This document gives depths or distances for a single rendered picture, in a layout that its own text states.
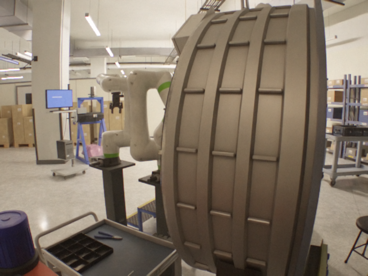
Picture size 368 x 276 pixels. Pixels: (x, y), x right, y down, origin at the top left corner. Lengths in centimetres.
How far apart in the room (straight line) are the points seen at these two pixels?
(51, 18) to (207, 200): 577
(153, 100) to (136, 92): 742
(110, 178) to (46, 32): 472
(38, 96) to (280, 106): 561
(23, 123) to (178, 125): 806
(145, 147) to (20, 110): 750
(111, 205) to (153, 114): 706
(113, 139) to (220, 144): 122
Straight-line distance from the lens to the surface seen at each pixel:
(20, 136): 876
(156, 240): 133
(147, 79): 140
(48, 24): 614
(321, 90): 63
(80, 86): 906
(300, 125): 63
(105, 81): 180
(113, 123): 777
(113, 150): 182
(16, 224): 68
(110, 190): 191
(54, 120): 584
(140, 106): 138
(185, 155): 73
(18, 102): 985
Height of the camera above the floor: 139
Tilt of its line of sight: 9 degrees down
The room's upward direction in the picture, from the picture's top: straight up
